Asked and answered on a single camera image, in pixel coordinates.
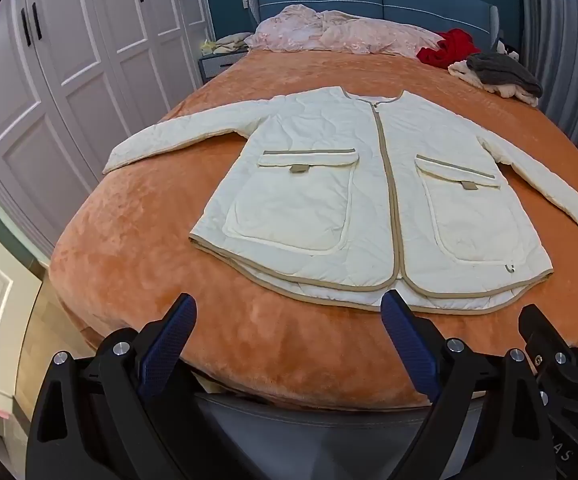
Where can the grey knitted cloth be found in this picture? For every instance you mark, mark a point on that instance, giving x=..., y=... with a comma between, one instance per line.
x=504, y=67

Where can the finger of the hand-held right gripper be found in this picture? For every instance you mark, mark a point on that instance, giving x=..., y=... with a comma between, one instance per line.
x=544, y=327

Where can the grey nightstand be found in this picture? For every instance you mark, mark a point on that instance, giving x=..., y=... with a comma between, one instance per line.
x=216, y=66

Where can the white quilted jacket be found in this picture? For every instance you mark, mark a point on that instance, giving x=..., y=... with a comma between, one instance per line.
x=319, y=210

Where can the grey curtain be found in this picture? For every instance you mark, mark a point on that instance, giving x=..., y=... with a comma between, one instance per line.
x=569, y=60

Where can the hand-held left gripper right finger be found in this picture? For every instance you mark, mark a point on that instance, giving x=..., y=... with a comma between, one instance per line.
x=409, y=342

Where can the orange plush blanket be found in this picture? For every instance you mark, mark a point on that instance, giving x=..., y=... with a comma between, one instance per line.
x=169, y=235

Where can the white panelled wardrobe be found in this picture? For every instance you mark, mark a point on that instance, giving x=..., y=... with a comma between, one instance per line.
x=79, y=60

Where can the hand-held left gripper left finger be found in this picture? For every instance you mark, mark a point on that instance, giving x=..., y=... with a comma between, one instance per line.
x=169, y=342

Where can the pale yellow cloth pile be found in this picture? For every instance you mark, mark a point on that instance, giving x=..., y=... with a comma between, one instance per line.
x=226, y=44

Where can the red cloth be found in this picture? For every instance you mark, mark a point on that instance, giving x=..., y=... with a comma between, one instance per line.
x=451, y=47

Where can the cream cloth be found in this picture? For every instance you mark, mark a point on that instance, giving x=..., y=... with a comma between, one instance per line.
x=499, y=91

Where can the pink floral quilt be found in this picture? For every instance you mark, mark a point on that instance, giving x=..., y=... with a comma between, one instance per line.
x=359, y=30

